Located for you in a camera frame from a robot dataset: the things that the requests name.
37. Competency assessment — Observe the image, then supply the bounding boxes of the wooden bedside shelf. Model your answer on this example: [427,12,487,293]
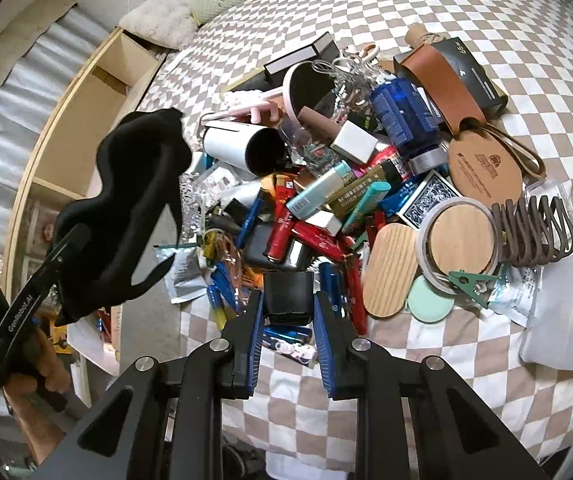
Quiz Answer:
[4,27,168,282]

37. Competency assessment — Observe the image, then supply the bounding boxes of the teal plastic case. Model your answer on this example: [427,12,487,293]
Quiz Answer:
[341,182,392,234]

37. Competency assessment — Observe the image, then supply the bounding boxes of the orange cable in bag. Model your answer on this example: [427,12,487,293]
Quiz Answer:
[211,235,258,287]

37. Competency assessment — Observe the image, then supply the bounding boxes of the brown hair claw clip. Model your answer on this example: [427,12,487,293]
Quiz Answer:
[491,195,573,268]

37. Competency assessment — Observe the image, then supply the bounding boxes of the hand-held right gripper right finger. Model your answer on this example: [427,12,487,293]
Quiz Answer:
[313,290,550,480]

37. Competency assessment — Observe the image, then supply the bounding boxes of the blue bottle with silver cap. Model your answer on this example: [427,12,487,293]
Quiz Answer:
[371,80,451,174]

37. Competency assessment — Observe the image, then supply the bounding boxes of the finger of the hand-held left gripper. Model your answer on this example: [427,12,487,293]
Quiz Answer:
[41,223,92,286]

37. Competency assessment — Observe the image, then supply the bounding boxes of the clear crystal bead string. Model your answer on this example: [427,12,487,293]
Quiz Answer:
[179,172,203,242]

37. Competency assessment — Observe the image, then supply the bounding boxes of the oval wooden lid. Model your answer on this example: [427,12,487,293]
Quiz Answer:
[363,222,421,319]

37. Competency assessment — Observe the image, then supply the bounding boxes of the grey curtain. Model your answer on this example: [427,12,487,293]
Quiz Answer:
[0,7,113,242]

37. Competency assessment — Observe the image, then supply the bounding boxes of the black power bank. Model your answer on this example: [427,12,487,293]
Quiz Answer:
[244,222,308,272]

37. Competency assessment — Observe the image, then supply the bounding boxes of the red translucent lighter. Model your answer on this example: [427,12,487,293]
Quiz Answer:
[343,255,370,337]

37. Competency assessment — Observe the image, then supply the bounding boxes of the round wooden white-rimmed coaster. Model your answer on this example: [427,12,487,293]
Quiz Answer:
[417,197,506,294]

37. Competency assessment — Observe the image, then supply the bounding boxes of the beige printed valance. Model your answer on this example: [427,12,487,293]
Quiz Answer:
[0,0,80,147]

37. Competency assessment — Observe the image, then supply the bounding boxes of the black and white gift box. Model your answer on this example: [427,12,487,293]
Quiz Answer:
[264,32,342,87]

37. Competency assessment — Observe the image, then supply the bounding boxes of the white storage box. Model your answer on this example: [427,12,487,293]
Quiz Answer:
[51,255,187,386]

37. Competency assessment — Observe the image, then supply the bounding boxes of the brown lipstick tube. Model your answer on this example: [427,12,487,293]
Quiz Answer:
[297,105,348,142]

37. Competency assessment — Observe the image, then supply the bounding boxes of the person's left forearm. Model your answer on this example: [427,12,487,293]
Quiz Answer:
[4,390,68,467]

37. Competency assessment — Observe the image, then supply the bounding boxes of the white adapter block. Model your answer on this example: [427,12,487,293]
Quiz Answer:
[331,122,379,166]

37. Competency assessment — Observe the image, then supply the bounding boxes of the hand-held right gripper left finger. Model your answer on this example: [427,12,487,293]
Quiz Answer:
[29,287,267,480]

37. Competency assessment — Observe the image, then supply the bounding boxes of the black box with leather sleeve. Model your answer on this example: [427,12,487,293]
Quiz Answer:
[399,42,488,127]

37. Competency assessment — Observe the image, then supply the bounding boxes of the clear printed sachet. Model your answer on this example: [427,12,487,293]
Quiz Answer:
[487,265,543,327]

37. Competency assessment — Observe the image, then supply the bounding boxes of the pink round mirror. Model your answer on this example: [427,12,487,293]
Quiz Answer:
[281,59,338,132]

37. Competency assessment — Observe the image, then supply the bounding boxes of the pile of blue stick packets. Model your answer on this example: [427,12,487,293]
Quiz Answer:
[205,195,348,347]

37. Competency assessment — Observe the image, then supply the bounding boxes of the olive gold tube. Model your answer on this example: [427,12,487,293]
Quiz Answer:
[327,167,393,217]

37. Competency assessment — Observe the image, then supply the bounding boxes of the white cylindrical tumbler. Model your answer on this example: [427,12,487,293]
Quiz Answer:
[201,122,287,178]

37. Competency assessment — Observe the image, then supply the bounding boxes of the light blue tube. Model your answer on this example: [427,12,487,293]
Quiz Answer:
[285,160,353,217]

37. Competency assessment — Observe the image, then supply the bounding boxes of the green clothespin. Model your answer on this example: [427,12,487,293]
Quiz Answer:
[447,270,501,309]

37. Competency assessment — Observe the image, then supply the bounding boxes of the framed cartoon picture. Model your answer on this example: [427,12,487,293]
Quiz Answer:
[16,200,68,282]

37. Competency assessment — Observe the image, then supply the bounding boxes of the beige handled scissors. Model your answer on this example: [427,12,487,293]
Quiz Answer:
[339,42,382,69]

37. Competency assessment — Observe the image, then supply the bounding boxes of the pile of red stick packets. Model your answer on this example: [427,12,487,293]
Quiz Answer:
[266,172,388,337]

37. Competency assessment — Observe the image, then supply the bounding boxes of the mint green round compact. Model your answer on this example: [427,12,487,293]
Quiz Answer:
[407,275,458,324]

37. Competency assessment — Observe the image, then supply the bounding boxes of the clear glass cup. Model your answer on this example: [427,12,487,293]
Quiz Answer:
[279,105,348,167]

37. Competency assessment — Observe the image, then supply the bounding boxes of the silver foil packet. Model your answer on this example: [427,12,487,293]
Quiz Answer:
[166,250,213,304]

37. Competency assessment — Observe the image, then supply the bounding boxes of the person's left hand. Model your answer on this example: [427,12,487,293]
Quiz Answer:
[4,325,73,411]

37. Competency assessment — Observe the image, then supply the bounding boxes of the fluffy white pillow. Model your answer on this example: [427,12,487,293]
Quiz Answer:
[119,0,200,52]

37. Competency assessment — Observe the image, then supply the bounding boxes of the black sleep mask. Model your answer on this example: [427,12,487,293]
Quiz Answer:
[56,107,192,326]

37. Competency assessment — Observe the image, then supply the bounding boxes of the small black box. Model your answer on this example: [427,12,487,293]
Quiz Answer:
[262,270,316,326]

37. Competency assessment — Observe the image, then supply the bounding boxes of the oval brown leather tag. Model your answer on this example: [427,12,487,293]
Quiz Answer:
[445,122,548,212]

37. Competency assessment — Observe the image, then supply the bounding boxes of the blue playing card box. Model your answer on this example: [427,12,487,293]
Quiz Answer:
[399,170,451,229]

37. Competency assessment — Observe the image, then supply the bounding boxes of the cardboard tube with twine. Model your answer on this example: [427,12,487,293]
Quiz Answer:
[405,25,448,52]

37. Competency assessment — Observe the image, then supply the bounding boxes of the clear plastic container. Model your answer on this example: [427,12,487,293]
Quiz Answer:
[519,255,573,372]

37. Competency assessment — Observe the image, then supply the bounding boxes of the black charger box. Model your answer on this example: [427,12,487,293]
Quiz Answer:
[439,37,509,121]

